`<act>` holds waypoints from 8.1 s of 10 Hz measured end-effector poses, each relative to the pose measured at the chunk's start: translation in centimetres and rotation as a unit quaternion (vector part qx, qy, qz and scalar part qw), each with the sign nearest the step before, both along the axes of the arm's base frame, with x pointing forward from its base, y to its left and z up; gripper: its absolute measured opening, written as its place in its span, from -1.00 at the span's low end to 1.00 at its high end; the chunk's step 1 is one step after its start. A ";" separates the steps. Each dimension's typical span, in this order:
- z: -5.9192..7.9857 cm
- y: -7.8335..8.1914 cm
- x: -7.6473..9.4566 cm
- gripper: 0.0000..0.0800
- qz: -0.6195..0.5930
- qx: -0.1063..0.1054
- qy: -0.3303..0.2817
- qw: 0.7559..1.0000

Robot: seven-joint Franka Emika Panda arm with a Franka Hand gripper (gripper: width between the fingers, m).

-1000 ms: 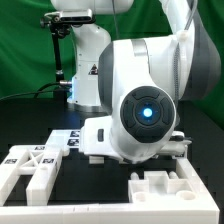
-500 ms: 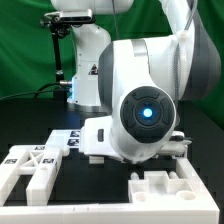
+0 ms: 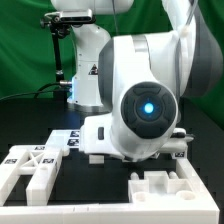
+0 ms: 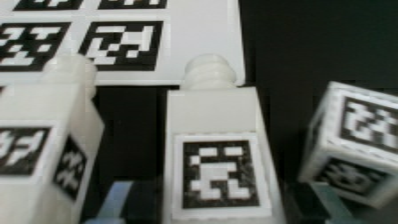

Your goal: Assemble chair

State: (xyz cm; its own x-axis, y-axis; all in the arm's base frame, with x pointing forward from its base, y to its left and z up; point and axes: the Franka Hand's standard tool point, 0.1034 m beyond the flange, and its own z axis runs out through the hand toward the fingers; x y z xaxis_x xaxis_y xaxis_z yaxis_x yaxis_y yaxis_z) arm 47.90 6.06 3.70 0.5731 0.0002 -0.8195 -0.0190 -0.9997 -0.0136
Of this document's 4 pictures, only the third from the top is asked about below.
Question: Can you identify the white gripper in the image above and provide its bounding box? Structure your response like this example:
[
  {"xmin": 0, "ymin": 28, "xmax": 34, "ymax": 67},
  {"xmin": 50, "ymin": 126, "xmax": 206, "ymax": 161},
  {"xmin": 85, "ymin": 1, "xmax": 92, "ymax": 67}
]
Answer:
[{"xmin": 80, "ymin": 113, "xmax": 194, "ymax": 162}]

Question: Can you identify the white frame wall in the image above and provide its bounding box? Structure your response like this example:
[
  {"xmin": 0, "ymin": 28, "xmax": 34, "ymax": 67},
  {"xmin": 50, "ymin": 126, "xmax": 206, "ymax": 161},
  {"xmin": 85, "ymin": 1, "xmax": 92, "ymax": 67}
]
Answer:
[{"xmin": 0, "ymin": 158, "xmax": 220, "ymax": 224}]

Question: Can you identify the white chair back ladder part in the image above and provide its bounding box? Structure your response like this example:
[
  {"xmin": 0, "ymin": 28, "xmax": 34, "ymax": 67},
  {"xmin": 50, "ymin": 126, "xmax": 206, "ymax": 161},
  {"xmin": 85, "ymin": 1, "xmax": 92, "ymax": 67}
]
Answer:
[{"xmin": 0, "ymin": 145, "xmax": 63, "ymax": 206}]

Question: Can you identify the black camera stand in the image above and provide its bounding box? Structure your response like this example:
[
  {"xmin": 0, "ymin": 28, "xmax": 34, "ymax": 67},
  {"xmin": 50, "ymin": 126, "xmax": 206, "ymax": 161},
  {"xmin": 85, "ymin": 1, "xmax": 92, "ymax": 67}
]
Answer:
[{"xmin": 40, "ymin": 18, "xmax": 70, "ymax": 100}]

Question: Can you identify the black cable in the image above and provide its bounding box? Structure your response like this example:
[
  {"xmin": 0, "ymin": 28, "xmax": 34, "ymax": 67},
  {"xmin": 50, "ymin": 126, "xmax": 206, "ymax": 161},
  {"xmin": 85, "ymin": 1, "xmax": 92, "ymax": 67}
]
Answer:
[{"xmin": 0, "ymin": 83, "xmax": 68, "ymax": 102}]

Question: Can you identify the grey mounted camera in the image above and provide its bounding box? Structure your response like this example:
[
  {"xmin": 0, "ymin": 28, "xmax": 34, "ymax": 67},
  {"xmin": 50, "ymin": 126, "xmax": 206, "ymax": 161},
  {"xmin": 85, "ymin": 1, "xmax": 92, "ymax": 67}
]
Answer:
[{"xmin": 45, "ymin": 9, "xmax": 94, "ymax": 25}]

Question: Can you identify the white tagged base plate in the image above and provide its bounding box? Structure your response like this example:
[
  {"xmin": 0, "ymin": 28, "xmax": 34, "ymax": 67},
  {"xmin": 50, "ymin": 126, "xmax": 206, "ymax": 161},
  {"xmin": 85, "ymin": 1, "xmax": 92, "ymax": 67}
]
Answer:
[{"xmin": 46, "ymin": 129, "xmax": 80, "ymax": 151}]

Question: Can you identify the white tagged cube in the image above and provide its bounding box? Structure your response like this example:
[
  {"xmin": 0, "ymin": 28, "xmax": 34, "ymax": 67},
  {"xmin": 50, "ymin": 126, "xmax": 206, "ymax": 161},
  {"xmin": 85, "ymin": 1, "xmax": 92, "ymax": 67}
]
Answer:
[{"xmin": 174, "ymin": 152, "xmax": 185, "ymax": 158}]

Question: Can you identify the white threaded peg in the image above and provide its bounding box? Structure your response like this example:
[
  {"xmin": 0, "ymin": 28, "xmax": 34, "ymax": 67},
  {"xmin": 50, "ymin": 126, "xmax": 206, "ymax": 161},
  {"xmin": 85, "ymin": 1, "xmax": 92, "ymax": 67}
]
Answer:
[{"xmin": 169, "ymin": 171, "xmax": 178, "ymax": 179}]

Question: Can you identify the white chair seat plate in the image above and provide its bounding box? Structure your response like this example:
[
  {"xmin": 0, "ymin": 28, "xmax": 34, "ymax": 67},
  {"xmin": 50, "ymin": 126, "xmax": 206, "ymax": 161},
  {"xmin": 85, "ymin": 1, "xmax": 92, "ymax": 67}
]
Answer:
[{"xmin": 128, "ymin": 171, "xmax": 196, "ymax": 203}]

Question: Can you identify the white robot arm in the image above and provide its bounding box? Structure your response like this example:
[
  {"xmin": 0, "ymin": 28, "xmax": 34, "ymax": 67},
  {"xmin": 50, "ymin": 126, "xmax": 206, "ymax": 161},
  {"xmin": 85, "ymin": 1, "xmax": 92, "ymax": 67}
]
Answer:
[{"xmin": 51, "ymin": 0, "xmax": 223, "ymax": 162}]

